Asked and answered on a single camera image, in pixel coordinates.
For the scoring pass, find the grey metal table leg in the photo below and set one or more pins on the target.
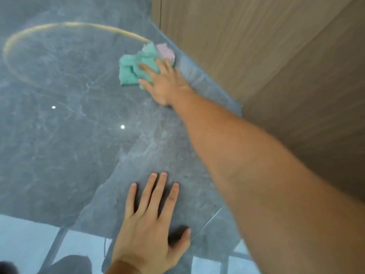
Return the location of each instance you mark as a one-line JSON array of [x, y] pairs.
[[54, 249]]

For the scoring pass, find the green and pink cleaning cloth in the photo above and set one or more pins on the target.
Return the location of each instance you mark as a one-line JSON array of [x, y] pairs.
[[131, 69]]

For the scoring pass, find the person's left middle finger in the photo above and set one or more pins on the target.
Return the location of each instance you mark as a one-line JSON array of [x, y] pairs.
[[157, 196]]

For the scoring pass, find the person's right hand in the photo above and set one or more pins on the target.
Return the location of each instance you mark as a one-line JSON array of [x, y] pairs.
[[166, 85]]

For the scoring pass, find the person's left forearm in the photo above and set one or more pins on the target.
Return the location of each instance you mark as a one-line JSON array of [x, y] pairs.
[[121, 268]]

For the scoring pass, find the person's left thumb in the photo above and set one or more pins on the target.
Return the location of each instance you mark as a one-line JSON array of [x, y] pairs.
[[182, 244]]

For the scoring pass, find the person's left little finger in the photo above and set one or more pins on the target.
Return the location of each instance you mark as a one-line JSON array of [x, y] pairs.
[[131, 201]]

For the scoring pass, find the person's right thumb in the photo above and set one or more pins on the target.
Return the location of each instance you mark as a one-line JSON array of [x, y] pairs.
[[146, 84]]

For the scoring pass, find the person's right forearm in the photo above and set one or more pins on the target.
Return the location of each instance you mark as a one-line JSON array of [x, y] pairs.
[[256, 162]]

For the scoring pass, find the dark trouser leg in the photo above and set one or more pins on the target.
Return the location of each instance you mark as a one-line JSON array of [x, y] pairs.
[[68, 265]]

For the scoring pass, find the person's left hand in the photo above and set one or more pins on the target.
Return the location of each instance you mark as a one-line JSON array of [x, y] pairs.
[[145, 239]]

